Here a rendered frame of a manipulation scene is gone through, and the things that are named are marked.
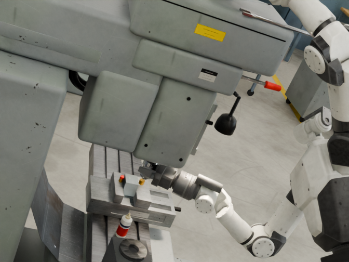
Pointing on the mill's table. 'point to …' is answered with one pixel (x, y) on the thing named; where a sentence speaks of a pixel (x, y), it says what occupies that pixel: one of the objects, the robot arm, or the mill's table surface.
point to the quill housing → (174, 123)
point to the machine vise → (127, 202)
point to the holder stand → (126, 250)
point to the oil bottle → (124, 226)
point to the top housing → (215, 30)
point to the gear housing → (186, 67)
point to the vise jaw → (142, 196)
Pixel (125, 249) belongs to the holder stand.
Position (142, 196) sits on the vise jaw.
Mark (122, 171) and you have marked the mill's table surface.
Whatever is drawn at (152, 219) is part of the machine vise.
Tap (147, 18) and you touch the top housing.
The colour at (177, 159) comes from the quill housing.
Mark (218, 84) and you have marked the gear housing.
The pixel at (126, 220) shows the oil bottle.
